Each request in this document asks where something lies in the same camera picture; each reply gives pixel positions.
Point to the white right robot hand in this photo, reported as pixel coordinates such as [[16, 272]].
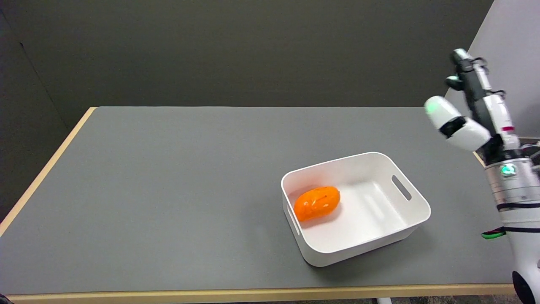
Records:
[[476, 114]]

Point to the orange mango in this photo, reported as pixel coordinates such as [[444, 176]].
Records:
[[316, 203]]

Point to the white plastic box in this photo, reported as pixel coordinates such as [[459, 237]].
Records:
[[356, 211]]

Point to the white table leg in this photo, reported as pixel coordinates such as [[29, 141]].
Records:
[[384, 301]]

